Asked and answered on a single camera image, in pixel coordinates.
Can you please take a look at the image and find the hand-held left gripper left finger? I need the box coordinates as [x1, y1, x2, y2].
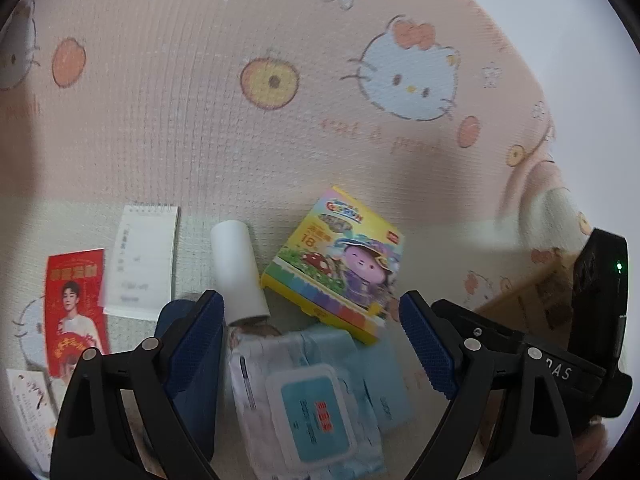
[50, 290, 226, 480]

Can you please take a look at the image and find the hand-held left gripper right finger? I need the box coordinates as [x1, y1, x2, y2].
[398, 290, 576, 480]

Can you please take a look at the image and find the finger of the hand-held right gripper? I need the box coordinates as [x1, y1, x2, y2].
[431, 299, 528, 350]

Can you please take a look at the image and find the brown cardboard box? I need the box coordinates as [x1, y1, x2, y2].
[472, 250, 583, 356]

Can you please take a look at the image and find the white paper roll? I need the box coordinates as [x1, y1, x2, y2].
[210, 220, 271, 326]

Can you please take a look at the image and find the wet wipes pack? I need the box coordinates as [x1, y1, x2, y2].
[225, 330, 388, 480]

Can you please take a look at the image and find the colourful cartoon crayon box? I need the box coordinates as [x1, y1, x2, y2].
[260, 186, 407, 346]

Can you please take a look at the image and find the navy glasses case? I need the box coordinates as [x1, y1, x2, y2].
[155, 300, 223, 461]

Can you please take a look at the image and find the white spiral notepad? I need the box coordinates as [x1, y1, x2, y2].
[102, 204, 181, 320]

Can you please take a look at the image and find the red portrait card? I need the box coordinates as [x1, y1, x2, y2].
[44, 248, 112, 378]

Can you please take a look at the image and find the white printed leaflet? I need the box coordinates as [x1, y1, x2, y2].
[6, 367, 63, 476]

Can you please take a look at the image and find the pink cat-print blanket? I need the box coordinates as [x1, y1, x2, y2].
[0, 0, 568, 226]

